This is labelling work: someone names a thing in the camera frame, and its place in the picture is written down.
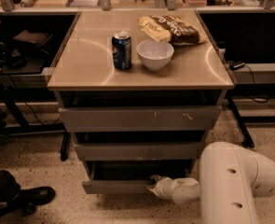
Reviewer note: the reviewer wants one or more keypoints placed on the grey drawer cabinet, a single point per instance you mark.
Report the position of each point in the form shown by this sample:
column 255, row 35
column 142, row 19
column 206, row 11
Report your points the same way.
column 85, row 77

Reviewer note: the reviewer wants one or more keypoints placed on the black shoe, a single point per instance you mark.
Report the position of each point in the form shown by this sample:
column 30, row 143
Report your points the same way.
column 37, row 196

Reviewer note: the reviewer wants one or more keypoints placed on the grey top drawer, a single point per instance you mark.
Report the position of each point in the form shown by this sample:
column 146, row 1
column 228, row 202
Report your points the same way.
column 139, row 119

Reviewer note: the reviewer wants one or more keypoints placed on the white bowl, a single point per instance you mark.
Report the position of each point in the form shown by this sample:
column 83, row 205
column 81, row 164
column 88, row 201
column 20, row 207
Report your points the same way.
column 154, row 55

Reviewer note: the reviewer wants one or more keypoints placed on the black desk leg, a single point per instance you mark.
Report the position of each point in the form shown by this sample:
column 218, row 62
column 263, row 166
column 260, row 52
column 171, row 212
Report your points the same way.
column 65, row 146
column 247, row 139

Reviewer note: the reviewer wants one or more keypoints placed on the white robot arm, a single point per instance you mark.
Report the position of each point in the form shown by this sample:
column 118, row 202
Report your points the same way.
column 230, row 178

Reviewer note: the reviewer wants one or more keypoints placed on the black headphones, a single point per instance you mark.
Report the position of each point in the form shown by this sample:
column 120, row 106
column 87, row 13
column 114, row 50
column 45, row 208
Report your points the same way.
column 15, row 61

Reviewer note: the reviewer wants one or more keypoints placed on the grey drawer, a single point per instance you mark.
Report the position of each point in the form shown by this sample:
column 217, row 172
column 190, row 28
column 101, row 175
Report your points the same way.
column 122, row 177
column 139, row 119
column 139, row 151

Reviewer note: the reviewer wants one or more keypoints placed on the blue soda can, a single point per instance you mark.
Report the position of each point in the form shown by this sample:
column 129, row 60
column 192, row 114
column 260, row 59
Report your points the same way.
column 121, row 49

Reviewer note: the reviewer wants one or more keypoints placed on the dark box under desk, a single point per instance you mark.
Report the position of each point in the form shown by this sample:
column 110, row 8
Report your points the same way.
column 27, row 40

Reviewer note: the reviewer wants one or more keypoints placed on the brown chip bag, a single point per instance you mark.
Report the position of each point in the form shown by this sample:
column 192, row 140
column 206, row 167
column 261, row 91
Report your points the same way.
column 171, row 29

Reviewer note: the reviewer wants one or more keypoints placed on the black desk leg left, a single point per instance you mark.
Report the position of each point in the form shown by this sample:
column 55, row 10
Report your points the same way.
column 65, row 146

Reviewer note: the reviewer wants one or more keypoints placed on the black power adapter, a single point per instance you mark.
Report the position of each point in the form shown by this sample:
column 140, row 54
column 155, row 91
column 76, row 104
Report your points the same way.
column 235, row 65

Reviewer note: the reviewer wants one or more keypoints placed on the black desk leg right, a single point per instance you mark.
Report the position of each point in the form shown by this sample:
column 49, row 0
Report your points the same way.
column 247, row 139

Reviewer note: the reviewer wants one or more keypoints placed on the grey bottom drawer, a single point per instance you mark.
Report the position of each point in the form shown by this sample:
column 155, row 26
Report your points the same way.
column 122, row 177

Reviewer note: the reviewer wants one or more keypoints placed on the grey middle drawer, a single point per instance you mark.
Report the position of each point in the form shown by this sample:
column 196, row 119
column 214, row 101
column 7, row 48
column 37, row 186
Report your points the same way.
column 139, row 151

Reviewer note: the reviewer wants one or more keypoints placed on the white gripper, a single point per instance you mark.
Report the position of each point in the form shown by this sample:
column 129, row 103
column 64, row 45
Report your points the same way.
column 165, row 186

